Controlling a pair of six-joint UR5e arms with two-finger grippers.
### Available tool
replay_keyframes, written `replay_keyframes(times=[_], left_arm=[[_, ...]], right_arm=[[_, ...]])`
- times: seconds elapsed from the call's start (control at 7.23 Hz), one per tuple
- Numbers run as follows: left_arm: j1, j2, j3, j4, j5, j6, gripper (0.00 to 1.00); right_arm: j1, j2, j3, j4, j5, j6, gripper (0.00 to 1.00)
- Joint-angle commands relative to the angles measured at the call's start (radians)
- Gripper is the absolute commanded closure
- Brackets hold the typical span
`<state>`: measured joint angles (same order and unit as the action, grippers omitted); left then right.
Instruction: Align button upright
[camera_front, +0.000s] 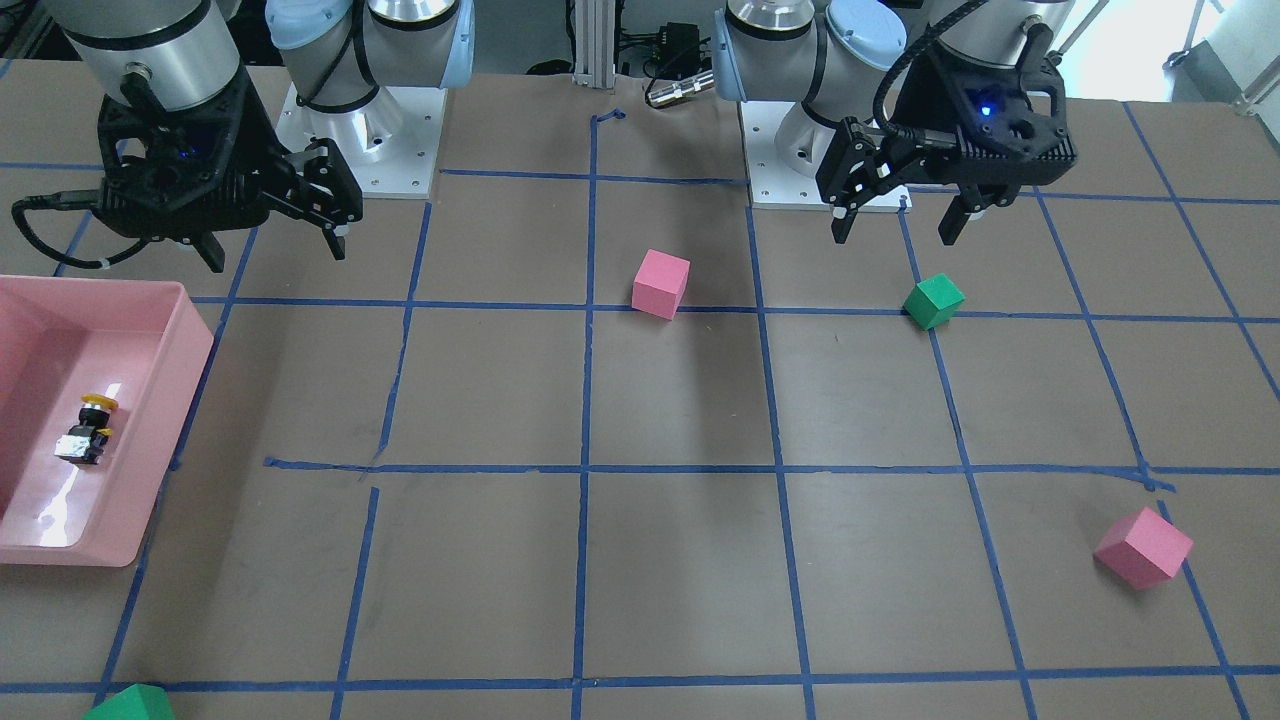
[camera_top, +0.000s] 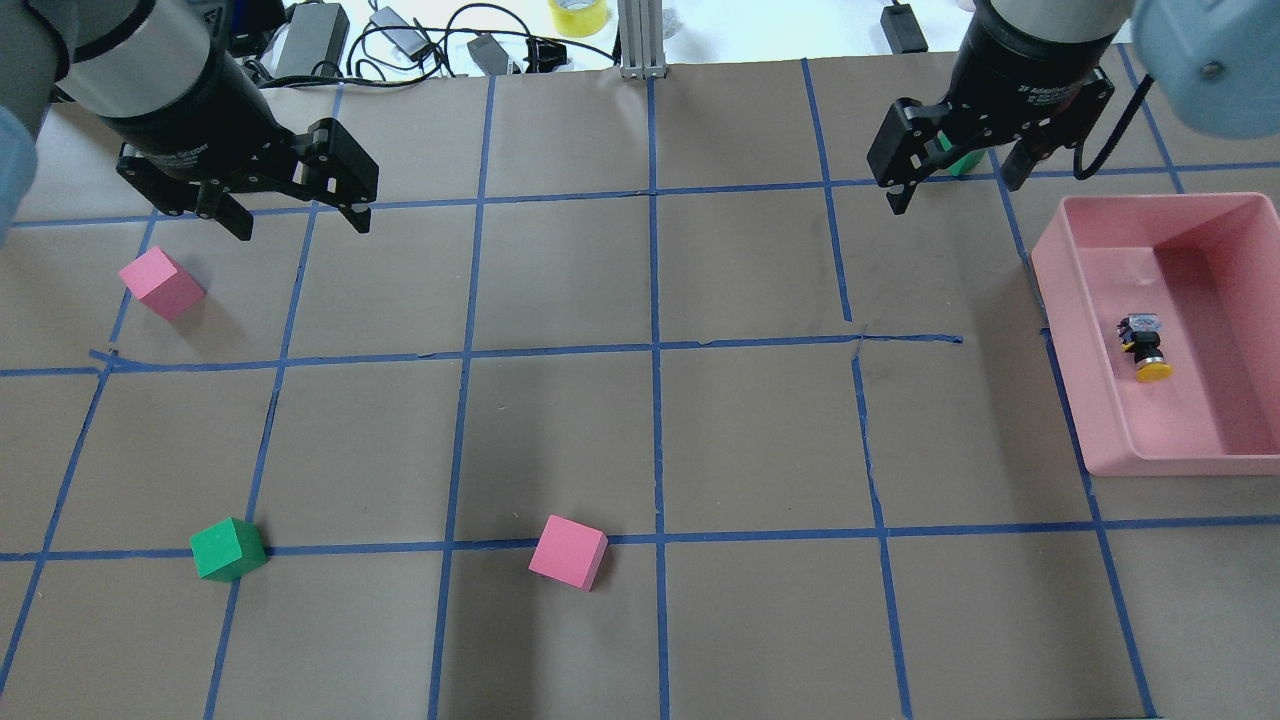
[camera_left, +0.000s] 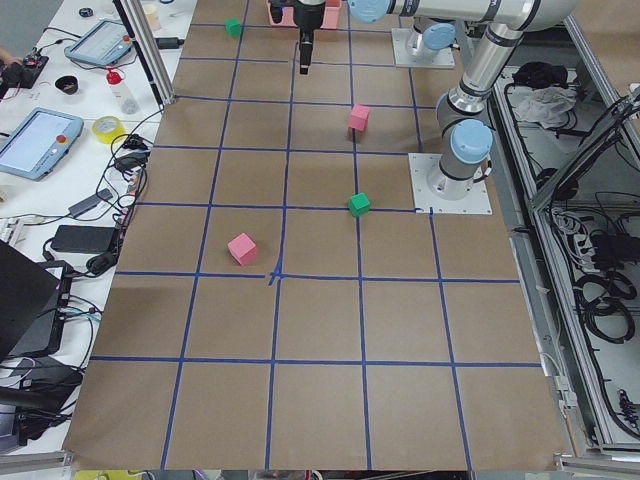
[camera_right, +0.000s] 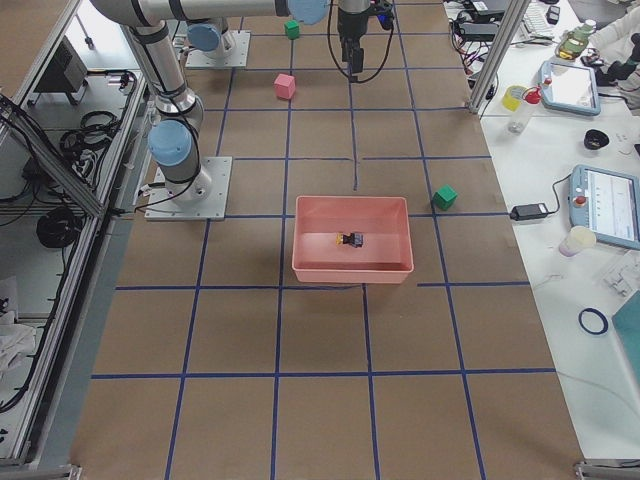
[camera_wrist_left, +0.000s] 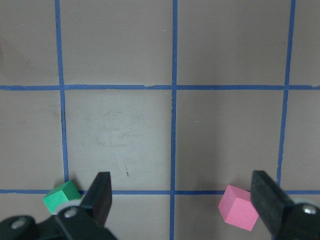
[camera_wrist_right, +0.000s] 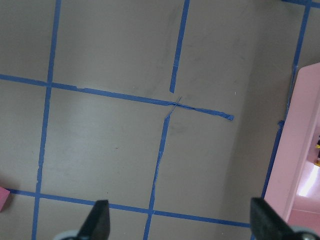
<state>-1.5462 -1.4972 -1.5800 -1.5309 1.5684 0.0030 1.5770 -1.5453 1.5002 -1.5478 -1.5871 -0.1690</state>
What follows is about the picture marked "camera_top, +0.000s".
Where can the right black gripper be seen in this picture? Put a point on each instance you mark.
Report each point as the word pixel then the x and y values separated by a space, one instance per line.
pixel 1020 68

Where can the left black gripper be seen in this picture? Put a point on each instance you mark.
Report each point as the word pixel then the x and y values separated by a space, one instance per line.
pixel 192 105

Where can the yellow push button switch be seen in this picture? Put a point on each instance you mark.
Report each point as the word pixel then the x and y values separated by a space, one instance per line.
pixel 1139 336

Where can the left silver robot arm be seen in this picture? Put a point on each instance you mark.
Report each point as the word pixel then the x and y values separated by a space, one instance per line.
pixel 58 47

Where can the green cube near right arm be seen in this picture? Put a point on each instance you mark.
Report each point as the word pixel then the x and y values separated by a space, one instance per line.
pixel 966 160

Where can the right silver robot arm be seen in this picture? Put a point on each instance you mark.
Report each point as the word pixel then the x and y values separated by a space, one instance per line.
pixel 1216 61

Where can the pink cube far left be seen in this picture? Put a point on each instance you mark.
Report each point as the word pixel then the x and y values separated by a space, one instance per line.
pixel 163 285

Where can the pink cube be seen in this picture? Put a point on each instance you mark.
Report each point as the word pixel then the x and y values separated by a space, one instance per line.
pixel 163 285
pixel 569 552

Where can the black adapter right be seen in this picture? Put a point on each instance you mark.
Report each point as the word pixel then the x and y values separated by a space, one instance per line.
pixel 901 29

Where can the black power adapter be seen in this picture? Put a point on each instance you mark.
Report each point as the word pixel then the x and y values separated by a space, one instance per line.
pixel 314 39

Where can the grey power adapter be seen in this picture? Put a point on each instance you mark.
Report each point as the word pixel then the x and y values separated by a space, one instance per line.
pixel 408 39

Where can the small black adapter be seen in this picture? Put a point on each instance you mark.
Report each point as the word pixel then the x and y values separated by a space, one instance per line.
pixel 490 57

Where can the pink plastic bin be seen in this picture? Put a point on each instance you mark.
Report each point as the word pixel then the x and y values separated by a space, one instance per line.
pixel 1208 265

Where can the yellow tape roll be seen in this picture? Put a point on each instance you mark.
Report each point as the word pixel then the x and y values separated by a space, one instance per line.
pixel 578 18

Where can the green cube near left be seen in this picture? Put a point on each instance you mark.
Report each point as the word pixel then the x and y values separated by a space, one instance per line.
pixel 227 550

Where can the pink cube centre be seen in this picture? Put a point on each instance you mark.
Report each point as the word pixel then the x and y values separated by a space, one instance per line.
pixel 569 552

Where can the aluminium profile post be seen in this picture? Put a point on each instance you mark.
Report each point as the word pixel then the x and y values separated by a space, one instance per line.
pixel 640 30

